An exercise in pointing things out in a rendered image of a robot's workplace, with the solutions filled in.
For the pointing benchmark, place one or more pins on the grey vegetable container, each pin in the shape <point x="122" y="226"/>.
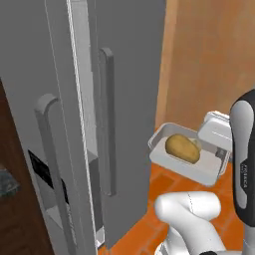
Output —
<point x="186" y="169"/>

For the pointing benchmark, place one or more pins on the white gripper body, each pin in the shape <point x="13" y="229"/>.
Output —
<point x="215" y="131"/>

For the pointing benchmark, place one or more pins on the light wooden cabinet panel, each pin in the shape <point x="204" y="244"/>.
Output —
<point x="205" y="56"/>

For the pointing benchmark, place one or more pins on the grey-green object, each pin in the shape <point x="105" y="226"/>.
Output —
<point x="7" y="182"/>

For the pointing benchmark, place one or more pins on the grey fridge door with dispenser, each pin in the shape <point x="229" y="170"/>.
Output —
<point x="30" y="66"/>

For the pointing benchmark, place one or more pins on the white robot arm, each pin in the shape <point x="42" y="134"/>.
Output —
<point x="196" y="212"/>

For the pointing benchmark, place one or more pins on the dark brown wooden cupboard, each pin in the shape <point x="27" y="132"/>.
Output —
<point x="20" y="219"/>

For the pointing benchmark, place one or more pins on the brown potato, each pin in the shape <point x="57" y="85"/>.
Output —
<point x="182" y="148"/>

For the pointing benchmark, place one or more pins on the plain grey fridge door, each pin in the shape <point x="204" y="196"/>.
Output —
<point x="136" y="99"/>

